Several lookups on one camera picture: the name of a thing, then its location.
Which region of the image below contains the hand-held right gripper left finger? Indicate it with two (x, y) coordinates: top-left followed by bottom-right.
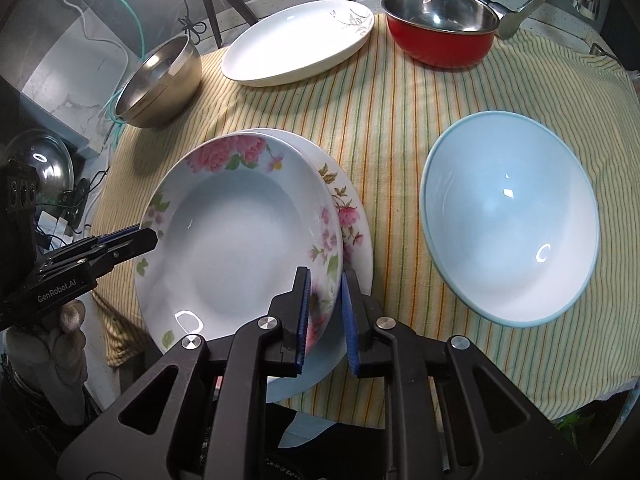
(55, 266), (313, 480)

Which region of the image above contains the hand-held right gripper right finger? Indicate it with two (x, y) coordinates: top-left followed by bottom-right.
(341, 269), (587, 480)

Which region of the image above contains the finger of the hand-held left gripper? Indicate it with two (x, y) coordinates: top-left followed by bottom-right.
(91, 227), (162, 278)
(47, 226), (141, 264)

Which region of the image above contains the deep plate with pink flowers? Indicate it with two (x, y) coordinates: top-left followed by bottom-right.
(134, 132), (345, 356)

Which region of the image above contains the beige bowl dark interior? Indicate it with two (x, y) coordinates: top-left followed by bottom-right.
(114, 35), (203, 128)

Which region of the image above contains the light blue bowl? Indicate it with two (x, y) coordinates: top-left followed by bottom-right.
(419, 112), (601, 329)

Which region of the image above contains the white plate with grey print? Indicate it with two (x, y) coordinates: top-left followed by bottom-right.
(221, 0), (376, 86)

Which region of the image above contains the red bowl with steel inside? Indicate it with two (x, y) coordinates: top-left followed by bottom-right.
(381, 0), (502, 68)

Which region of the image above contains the person's left hand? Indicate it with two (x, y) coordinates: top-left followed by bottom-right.
(4, 300), (89, 397)

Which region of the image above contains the striped yellow cloth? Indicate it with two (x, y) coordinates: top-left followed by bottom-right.
(92, 10), (640, 426)

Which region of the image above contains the black tripod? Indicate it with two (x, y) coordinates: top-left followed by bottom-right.
(190, 0), (258, 48)

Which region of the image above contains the chrome faucet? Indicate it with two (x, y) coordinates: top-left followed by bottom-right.
(457, 0), (546, 41)

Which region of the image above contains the teal cable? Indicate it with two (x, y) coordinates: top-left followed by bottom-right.
(75, 0), (147, 126)

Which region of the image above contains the black cable with knot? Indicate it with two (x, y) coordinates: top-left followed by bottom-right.
(172, 0), (206, 43)

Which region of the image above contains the white cable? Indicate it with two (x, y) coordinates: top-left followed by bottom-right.
(47, 0), (131, 76)

